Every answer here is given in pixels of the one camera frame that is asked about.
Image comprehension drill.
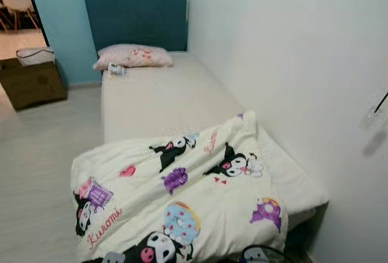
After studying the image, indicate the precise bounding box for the cream cartoon print quilt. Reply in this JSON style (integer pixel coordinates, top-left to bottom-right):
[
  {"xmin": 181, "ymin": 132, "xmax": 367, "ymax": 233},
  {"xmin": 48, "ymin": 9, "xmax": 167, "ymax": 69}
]
[{"xmin": 69, "ymin": 110, "xmax": 291, "ymax": 263}]

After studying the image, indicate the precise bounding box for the pink patterned pillow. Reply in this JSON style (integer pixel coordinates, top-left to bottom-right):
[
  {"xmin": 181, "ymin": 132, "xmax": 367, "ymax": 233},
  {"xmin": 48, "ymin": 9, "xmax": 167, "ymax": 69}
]
[{"xmin": 92, "ymin": 43, "xmax": 175, "ymax": 72}]

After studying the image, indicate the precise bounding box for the clear plastic drawstring bag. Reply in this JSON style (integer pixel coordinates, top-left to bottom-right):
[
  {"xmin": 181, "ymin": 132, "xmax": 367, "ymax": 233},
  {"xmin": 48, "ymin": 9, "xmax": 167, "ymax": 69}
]
[{"xmin": 15, "ymin": 45, "xmax": 57, "ymax": 67}]

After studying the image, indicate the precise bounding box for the dark blue bed base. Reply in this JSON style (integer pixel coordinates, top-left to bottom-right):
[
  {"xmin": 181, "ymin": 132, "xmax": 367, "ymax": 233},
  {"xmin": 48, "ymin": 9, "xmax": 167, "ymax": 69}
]
[{"xmin": 284, "ymin": 201, "xmax": 332, "ymax": 261}]

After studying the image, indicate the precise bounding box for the beige mattress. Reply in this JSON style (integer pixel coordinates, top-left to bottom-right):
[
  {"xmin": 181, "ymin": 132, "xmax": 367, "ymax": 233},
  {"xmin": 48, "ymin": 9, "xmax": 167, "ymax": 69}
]
[{"xmin": 99, "ymin": 51, "xmax": 332, "ymax": 216}]

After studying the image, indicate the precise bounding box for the blue upholstered headboard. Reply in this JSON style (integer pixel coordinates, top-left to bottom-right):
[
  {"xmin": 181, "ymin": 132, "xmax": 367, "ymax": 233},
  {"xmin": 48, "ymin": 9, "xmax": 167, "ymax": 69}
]
[{"xmin": 83, "ymin": 0, "xmax": 189, "ymax": 56}]

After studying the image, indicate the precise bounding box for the brown cardboard box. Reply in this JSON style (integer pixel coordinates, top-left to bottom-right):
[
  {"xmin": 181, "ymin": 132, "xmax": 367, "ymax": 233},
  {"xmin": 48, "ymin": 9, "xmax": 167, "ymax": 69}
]
[{"xmin": 0, "ymin": 57, "xmax": 69, "ymax": 112}]

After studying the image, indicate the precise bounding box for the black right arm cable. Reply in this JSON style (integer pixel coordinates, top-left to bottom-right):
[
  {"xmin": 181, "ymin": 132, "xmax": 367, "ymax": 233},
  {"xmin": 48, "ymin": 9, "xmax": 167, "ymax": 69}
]
[{"xmin": 238, "ymin": 244, "xmax": 296, "ymax": 263}]

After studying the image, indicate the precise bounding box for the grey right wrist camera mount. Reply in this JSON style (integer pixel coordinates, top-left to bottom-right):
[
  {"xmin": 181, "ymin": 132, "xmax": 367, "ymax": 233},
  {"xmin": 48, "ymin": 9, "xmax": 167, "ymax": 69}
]
[{"xmin": 242, "ymin": 246, "xmax": 272, "ymax": 263}]

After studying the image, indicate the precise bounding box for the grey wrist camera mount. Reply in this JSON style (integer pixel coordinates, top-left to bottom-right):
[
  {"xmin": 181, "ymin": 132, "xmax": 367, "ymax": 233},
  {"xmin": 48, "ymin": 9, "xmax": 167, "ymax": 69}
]
[
  {"xmin": 101, "ymin": 250, "xmax": 127, "ymax": 263},
  {"xmin": 242, "ymin": 246, "xmax": 272, "ymax": 263}
]

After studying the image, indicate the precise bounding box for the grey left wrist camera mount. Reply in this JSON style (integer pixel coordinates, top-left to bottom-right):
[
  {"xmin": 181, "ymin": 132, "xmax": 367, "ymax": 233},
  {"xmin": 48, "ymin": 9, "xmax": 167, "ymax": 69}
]
[{"xmin": 101, "ymin": 250, "xmax": 127, "ymax": 263}]

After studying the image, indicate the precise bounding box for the dark door frame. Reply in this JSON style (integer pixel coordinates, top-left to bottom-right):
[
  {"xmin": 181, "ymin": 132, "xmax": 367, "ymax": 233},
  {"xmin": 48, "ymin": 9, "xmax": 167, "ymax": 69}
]
[{"xmin": 20, "ymin": 0, "xmax": 50, "ymax": 50}]

